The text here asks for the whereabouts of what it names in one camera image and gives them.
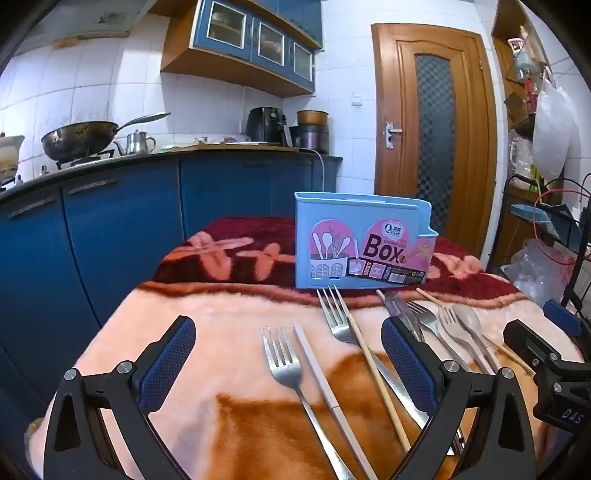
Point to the gas stove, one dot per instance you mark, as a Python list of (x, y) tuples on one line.
[(85, 159)]

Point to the range hood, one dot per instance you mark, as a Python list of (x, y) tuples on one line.
[(106, 18)]

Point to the clear plastic bags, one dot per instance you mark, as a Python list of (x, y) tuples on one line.
[(535, 272)]

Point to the wooden cutting board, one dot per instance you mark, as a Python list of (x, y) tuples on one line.
[(231, 146)]

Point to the blue glass door wall cabinet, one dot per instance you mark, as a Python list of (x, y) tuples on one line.
[(258, 41)]

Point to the white plastic bag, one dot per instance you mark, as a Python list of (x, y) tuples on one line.
[(554, 129)]

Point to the wooden chopstick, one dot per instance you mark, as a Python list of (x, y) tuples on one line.
[(431, 297), (382, 295), (369, 355)]

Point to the blue kitchen base cabinet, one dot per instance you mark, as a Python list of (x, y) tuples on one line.
[(115, 221)]

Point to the black metal rack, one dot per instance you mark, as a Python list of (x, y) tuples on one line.
[(501, 221)]

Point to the steel kettle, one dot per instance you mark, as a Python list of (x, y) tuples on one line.
[(136, 144)]

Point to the silver fork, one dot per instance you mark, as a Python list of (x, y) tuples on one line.
[(427, 321), (339, 323), (281, 364)]

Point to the pink and red floral blanket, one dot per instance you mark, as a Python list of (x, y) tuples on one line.
[(198, 295)]

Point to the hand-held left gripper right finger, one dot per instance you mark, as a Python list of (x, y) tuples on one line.
[(406, 364)]

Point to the wooden wall shelf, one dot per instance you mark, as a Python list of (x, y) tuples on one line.
[(508, 60)]

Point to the white light switch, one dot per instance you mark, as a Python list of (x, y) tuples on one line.
[(356, 99)]

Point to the light blue utensil box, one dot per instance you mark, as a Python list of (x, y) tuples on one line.
[(364, 240)]

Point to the beige spoon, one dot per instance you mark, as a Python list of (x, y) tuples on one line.
[(468, 318)]

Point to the silver table knife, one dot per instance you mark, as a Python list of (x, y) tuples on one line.
[(397, 307)]

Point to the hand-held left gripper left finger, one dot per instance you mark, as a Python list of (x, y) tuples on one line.
[(168, 360)]

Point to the black air fryer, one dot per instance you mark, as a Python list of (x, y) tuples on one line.
[(265, 124)]

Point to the rice cooker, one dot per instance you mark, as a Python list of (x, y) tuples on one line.
[(311, 138)]

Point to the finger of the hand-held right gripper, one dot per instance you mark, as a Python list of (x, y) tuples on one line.
[(561, 316), (531, 341)]

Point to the dark wok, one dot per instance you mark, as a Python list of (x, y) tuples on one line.
[(78, 138)]

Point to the wooden door with glass pane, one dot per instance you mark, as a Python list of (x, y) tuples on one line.
[(397, 83)]

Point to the white mug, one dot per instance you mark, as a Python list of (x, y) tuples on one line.
[(516, 44)]

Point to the orange pot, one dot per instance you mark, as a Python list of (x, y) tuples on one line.
[(312, 117)]

